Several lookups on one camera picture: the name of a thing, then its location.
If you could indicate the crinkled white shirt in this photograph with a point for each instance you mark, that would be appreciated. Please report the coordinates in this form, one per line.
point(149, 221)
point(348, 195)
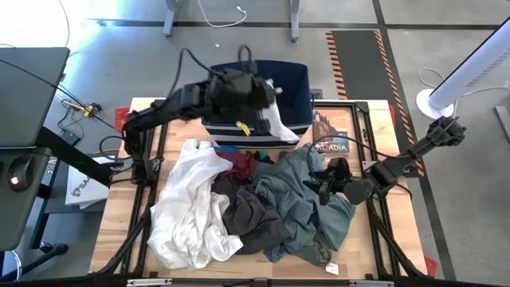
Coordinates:
point(191, 207)

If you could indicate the red clamp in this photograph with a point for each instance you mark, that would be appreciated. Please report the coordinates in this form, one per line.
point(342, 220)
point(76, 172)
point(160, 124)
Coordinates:
point(121, 119)
point(392, 115)
point(430, 266)

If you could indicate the Acadia picture book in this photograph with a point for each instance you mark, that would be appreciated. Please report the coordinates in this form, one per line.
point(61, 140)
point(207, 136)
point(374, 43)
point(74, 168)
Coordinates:
point(332, 127)

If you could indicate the grey metal leg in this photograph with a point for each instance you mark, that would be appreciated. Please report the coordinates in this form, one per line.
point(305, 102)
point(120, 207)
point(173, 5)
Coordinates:
point(503, 123)

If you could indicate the bright blue garment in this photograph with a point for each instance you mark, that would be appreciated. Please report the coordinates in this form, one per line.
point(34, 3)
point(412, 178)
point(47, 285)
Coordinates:
point(227, 149)

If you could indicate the grey desk leg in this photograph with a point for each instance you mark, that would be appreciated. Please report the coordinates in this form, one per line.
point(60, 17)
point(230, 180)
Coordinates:
point(170, 20)
point(295, 24)

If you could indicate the black aluminium table frame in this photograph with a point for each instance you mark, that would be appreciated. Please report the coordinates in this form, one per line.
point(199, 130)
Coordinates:
point(362, 107)

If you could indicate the black mat with orange stripes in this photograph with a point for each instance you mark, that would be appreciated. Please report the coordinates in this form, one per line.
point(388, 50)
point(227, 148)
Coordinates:
point(354, 60)

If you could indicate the silver bracket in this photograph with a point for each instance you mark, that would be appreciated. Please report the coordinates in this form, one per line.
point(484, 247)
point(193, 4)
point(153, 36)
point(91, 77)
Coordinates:
point(149, 282)
point(372, 284)

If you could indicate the yellow tape tag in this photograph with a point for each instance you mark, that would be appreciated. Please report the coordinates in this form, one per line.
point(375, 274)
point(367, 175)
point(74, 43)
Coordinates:
point(243, 127)

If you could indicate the dark grey jacket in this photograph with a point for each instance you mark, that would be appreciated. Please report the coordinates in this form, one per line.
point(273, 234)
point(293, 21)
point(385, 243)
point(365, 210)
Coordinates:
point(251, 215)

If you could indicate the white paper tag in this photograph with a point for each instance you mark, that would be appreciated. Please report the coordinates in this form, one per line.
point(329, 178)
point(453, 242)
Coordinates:
point(332, 268)

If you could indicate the smooth white T-shirt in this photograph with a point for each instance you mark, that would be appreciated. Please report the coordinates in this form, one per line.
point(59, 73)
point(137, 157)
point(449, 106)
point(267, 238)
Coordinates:
point(279, 123)

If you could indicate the black mouse with light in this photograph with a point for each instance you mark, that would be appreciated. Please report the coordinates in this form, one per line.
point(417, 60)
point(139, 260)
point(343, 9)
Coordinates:
point(22, 171)

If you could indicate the maroon shirt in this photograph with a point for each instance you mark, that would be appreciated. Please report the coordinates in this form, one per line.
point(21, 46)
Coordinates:
point(239, 165)

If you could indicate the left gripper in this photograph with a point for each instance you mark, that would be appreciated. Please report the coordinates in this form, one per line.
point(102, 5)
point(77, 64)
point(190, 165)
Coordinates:
point(235, 93)

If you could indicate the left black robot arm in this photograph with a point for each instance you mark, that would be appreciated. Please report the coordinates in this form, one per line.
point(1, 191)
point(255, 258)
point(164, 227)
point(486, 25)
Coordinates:
point(159, 113)

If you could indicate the grey side desk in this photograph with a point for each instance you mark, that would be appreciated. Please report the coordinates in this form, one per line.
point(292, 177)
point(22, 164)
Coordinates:
point(24, 215)

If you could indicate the white tower fan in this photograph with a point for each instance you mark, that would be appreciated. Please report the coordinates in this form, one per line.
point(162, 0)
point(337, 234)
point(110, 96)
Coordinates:
point(470, 68)

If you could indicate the grey floor outlet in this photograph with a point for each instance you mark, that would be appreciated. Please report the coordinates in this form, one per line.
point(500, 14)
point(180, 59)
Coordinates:
point(317, 93)

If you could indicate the white box with logo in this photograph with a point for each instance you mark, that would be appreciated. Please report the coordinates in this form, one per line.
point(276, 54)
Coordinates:
point(85, 191)

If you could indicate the black tripod leg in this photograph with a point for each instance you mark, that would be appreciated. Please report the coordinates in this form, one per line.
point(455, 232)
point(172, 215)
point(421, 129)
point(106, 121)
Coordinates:
point(40, 257)

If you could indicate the navy white striped fabric basket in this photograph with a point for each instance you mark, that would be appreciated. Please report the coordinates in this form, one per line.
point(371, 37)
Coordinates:
point(296, 91)

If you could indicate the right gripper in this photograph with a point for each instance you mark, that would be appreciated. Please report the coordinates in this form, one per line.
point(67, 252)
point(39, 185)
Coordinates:
point(334, 184)

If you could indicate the black floor device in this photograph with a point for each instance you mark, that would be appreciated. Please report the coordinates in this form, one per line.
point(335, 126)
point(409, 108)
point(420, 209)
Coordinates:
point(71, 137)

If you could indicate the grey-green hoodie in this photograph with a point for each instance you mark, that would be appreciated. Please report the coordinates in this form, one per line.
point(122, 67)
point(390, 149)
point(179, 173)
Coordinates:
point(299, 199)

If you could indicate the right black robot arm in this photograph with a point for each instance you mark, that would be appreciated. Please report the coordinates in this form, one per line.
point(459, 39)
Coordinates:
point(398, 165)

